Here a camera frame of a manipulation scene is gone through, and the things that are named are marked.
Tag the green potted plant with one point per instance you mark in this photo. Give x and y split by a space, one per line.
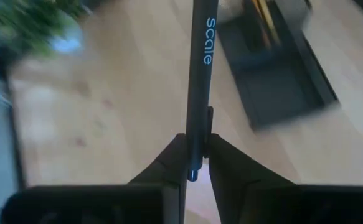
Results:
28 25

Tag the black mesh desk organizer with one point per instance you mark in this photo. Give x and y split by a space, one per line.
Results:
280 93

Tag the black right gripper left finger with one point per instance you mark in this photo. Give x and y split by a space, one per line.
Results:
165 174

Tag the orange pencil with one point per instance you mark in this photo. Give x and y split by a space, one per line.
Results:
257 15

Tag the black pen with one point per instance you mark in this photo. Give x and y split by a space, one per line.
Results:
201 77

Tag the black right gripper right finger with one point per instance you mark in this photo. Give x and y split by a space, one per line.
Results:
240 186

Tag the yellow pencil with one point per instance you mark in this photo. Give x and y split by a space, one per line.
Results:
270 21

